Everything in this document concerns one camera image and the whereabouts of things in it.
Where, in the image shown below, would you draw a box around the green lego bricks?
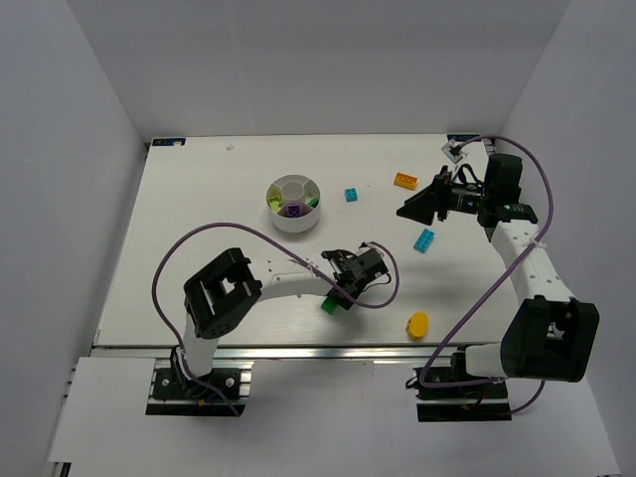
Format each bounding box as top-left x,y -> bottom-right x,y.
321,296 -> 341,315

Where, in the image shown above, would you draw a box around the purple lego brick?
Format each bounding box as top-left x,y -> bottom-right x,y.
285,203 -> 305,219

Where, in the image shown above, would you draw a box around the lime green lego brick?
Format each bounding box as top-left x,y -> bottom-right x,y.
267,196 -> 284,213

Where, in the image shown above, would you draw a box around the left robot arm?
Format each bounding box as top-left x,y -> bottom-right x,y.
179,244 -> 389,381

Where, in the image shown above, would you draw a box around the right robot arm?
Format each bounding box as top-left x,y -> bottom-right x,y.
397,153 -> 600,386

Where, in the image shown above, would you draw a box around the orange lego brick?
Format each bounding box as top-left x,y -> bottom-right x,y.
394,172 -> 418,191

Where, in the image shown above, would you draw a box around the large cyan lego brick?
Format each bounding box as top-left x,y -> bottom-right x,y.
413,229 -> 435,253

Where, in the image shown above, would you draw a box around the right blue corner sticker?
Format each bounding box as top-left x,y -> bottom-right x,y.
446,134 -> 479,143

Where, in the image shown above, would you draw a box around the blue corner sticker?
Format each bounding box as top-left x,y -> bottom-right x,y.
151,137 -> 186,147
446,134 -> 479,143

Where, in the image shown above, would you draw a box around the small cyan lego brick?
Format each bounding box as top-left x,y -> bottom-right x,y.
344,188 -> 359,203

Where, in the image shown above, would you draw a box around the yellow round lego piece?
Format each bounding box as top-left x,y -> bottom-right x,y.
405,312 -> 429,341

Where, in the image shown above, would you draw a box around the white round divided container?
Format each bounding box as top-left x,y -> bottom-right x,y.
265,175 -> 322,234

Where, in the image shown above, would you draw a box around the left blue corner sticker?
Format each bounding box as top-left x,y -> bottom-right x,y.
151,137 -> 186,147

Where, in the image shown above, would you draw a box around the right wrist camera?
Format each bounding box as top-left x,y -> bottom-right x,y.
441,139 -> 467,165

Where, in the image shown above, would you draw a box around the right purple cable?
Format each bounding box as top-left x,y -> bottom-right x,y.
417,135 -> 555,415

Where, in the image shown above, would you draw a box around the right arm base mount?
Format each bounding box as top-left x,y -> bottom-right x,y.
404,345 -> 512,422

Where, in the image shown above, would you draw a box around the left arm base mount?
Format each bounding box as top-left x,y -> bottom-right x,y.
145,347 -> 247,417

